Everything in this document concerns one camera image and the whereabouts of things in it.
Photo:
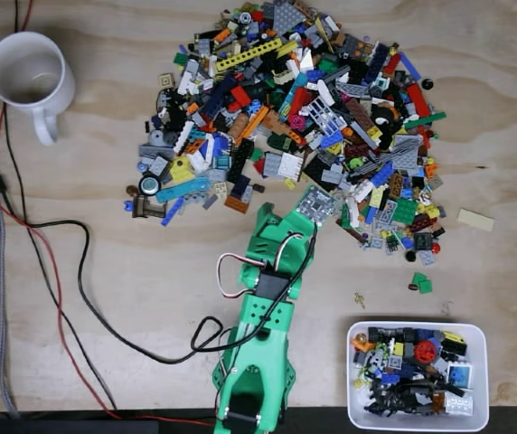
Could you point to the short red Lego brick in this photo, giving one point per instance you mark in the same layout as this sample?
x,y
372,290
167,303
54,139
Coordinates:
x,y
240,95

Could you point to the white Lego lattice window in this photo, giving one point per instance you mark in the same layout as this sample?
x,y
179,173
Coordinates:
x,y
326,115

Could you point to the teal long Lego piece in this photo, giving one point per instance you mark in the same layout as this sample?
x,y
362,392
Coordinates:
x,y
181,190

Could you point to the tan printed square Lego tile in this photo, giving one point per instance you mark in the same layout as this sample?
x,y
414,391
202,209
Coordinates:
x,y
166,81

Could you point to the red Lego gear wheel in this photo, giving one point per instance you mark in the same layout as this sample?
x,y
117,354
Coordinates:
x,y
425,351

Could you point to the green Lego plates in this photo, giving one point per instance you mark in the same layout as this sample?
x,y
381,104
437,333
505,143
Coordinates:
x,y
422,284

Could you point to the white studded Lego brick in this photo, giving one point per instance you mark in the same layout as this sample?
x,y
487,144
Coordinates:
x,y
458,403

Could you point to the small black round Lego piece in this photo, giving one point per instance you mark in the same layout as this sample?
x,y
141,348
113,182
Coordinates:
x,y
410,256

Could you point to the bare camera circuit board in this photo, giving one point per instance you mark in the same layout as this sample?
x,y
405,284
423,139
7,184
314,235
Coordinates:
x,y
315,205

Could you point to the black square Lego plate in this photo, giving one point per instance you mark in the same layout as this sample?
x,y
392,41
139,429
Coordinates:
x,y
319,172

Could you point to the blue Lego brick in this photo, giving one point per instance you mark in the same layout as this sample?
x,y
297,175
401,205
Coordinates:
x,y
381,174

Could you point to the white ridged long Lego piece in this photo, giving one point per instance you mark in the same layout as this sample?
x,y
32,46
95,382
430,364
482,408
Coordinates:
x,y
183,138

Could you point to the round black silver Lego dish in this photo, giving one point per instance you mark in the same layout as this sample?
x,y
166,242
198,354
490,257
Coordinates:
x,y
148,185

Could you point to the dark brown Lego chair piece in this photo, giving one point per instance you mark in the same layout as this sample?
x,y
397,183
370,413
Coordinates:
x,y
147,207

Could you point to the small gold Lego piece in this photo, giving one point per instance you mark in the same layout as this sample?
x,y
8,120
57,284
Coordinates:
x,y
360,299

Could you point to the yellow Lego beam with holes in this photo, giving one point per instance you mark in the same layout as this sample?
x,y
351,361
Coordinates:
x,y
249,54

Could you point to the green long Lego plate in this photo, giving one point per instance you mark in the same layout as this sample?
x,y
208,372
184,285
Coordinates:
x,y
425,119

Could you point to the white plastic bin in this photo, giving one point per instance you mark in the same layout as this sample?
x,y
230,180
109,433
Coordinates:
x,y
353,407

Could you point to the narrow blue Lego plate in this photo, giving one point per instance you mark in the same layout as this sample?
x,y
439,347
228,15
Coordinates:
x,y
172,212

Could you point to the large grey Lego wedge plate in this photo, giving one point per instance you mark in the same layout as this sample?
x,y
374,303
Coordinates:
x,y
401,153

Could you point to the small red round Lego piece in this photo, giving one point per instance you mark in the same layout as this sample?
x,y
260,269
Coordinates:
x,y
435,248

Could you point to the orange Lego piece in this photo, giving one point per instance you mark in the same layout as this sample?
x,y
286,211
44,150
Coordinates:
x,y
360,344

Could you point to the black long Lego plate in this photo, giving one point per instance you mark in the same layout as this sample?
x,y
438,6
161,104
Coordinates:
x,y
242,154

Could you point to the white Lego plate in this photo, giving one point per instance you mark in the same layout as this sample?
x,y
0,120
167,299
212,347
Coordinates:
x,y
292,166

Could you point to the brown long Lego plate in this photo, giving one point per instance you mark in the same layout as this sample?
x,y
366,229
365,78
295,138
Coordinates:
x,y
359,114

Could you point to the small green Lego brick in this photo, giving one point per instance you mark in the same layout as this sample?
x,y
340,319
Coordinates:
x,y
180,58

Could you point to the blue long Lego plate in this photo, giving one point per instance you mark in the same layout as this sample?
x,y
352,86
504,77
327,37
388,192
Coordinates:
x,y
410,65

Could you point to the yellow black Lego piece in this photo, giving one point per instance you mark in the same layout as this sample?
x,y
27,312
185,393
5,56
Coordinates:
x,y
454,339

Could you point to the dark printed Lego tile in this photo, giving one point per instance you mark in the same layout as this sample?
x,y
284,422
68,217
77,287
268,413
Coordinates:
x,y
423,241

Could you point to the dark grey Lego wedge plate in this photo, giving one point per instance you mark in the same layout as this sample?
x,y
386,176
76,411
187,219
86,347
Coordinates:
x,y
288,16

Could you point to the white ceramic mug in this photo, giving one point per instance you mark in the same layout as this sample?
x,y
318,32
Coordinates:
x,y
28,68

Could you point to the grey round Lego dish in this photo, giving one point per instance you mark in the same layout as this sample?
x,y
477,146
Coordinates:
x,y
155,138

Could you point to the magenta Lego flower piece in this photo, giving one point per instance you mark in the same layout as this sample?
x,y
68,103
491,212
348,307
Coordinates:
x,y
299,122

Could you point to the orange long Lego plate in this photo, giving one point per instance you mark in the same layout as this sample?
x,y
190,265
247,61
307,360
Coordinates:
x,y
251,125

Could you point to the green square Lego plate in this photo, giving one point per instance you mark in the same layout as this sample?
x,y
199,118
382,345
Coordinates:
x,y
405,210

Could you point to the blue white printed Lego tile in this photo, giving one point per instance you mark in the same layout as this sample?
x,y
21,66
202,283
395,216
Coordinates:
x,y
458,376

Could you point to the orange brown Lego brick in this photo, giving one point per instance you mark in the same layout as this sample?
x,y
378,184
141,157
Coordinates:
x,y
237,204

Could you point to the grey printed Lego tile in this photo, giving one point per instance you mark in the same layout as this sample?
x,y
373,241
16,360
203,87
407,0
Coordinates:
x,y
396,361

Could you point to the long red Lego brick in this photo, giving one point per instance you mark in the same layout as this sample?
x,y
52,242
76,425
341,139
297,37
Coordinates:
x,y
417,100

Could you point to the small yellow Lego brick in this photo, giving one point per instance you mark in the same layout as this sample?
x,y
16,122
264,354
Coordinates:
x,y
398,348

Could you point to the dark blue long Lego piece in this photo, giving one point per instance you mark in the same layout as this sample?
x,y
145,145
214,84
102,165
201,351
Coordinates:
x,y
220,92

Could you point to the small blue Lego piece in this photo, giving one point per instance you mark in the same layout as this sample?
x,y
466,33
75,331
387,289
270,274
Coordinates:
x,y
128,205

